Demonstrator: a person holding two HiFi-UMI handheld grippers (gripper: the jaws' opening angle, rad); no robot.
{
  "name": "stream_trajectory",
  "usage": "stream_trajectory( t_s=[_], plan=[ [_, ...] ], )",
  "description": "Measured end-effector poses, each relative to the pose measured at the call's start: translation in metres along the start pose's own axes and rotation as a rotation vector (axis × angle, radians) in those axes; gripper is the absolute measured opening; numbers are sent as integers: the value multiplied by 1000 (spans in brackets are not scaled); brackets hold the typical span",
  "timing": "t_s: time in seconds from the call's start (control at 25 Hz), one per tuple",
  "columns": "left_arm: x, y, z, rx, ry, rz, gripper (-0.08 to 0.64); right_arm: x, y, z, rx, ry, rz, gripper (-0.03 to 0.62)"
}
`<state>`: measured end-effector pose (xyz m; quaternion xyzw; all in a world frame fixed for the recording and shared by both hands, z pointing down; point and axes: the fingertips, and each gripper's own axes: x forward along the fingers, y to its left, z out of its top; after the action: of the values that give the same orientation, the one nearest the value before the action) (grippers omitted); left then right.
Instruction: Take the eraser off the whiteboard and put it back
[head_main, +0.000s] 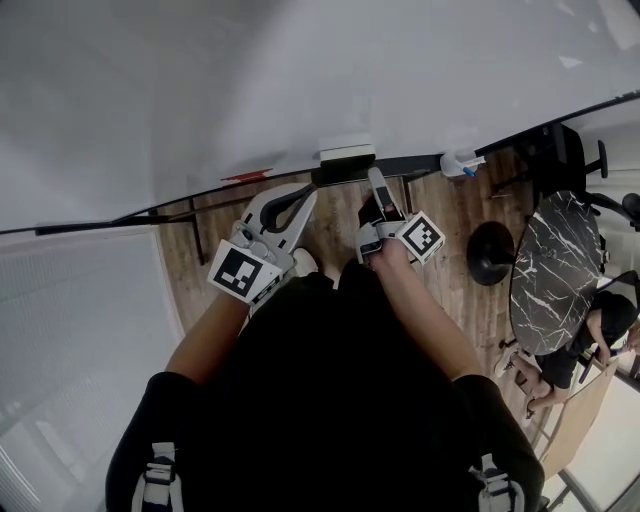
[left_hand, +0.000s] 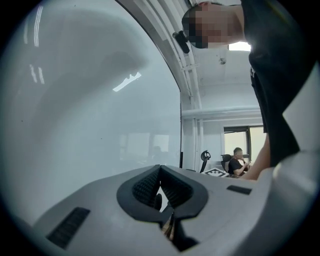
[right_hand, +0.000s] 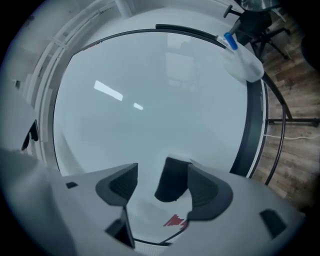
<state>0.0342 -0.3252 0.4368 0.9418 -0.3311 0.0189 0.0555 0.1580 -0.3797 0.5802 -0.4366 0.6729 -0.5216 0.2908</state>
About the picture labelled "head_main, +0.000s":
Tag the white block eraser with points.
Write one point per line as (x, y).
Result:
(346, 146)

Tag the black round table base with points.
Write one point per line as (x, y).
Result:
(490, 252)

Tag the person's white shoe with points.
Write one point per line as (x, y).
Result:
(305, 260)

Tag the person's black shirt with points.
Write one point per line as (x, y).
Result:
(325, 400)

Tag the light wooden board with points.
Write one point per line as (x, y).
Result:
(582, 415)

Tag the white marker holder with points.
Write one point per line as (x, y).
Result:
(454, 162)

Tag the large white whiteboard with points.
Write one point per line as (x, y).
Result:
(350, 75)

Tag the black eraser tray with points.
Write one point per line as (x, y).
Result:
(342, 172)

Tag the person's right forearm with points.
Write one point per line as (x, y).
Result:
(430, 315)

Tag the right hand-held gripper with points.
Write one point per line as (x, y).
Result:
(422, 237)

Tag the black metal stand leg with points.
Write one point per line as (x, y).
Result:
(198, 230)
(407, 195)

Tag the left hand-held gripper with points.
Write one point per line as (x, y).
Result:
(235, 272)

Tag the person's left forearm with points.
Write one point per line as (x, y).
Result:
(210, 335)

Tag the black office chair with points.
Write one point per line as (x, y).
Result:
(562, 160)

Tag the black marble round table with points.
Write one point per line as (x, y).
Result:
(555, 272)

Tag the blue marker pen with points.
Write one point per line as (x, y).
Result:
(469, 172)

